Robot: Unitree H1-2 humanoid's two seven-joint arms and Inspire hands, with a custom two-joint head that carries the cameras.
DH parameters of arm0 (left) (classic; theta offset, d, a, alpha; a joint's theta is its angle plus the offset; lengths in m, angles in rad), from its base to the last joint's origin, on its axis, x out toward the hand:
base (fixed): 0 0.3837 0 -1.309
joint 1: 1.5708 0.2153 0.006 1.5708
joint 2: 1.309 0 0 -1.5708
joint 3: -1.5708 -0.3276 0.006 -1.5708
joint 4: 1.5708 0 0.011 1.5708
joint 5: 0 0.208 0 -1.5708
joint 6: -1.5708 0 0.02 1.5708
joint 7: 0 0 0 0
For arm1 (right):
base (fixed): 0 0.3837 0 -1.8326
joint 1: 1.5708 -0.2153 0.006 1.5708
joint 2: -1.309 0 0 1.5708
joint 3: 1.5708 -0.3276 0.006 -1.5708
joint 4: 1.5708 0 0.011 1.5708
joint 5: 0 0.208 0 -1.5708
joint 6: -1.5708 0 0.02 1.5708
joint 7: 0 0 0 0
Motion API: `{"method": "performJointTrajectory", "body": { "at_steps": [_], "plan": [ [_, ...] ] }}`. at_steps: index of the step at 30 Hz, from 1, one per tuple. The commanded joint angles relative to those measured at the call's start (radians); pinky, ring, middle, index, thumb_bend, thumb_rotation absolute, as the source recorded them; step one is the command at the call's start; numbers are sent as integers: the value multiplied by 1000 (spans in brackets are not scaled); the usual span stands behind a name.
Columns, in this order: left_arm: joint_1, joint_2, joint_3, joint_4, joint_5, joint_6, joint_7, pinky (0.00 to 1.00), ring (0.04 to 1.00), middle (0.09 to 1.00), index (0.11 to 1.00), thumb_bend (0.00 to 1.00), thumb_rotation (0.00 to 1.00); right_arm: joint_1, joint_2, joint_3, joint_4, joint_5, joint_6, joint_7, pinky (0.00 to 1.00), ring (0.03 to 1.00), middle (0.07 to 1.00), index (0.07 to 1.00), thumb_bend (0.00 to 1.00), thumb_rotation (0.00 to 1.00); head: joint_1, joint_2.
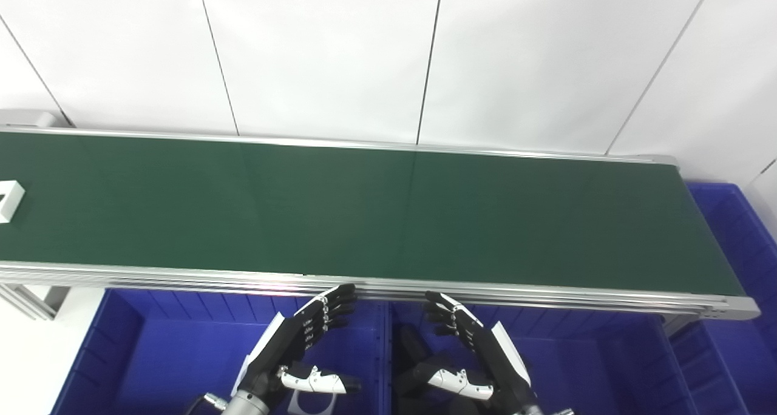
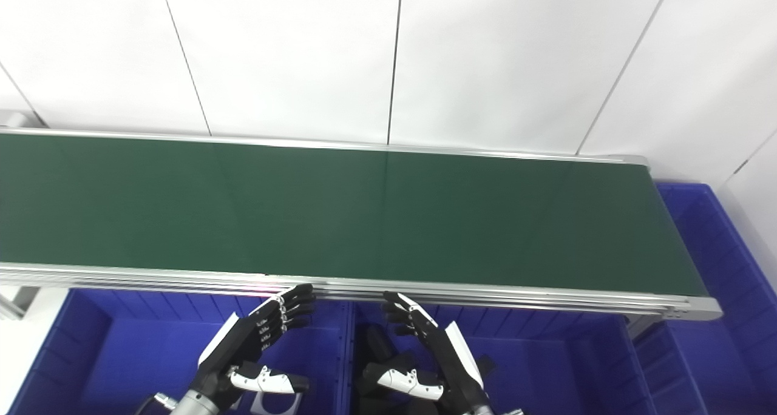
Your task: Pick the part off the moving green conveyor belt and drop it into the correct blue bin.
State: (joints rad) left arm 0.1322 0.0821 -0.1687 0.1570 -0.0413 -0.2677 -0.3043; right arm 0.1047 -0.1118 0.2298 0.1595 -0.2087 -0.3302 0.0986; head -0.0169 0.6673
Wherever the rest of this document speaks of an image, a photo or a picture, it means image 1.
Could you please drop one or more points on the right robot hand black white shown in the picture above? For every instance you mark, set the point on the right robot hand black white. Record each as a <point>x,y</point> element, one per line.
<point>491,366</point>

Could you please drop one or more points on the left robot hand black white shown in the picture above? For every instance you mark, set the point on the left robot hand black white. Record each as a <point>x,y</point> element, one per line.
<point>285,348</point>

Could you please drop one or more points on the white square part round hole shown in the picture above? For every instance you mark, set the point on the white square part round hole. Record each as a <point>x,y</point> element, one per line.
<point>13,198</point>
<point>293,406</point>

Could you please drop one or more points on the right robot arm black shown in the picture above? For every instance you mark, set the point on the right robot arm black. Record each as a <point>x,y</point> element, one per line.
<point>527,410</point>

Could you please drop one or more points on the black angled block part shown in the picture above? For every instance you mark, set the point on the black angled block part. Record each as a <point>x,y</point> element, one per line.
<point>413,348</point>

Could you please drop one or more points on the blue plastic bin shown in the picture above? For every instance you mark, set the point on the blue plastic bin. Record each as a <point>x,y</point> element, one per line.
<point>734,251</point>
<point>607,366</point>
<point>170,354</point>

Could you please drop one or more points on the aluminium conveyor leg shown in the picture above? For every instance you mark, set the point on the aluminium conveyor leg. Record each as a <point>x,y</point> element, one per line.
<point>683,324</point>
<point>33,303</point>

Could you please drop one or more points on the grey conveyor end housing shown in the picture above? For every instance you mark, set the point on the grey conveyor end housing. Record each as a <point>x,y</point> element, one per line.
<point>27,118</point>

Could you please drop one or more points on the green conveyor belt aluminium frame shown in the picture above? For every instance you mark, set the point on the green conveyor belt aluminium frame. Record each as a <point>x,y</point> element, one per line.
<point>364,209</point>

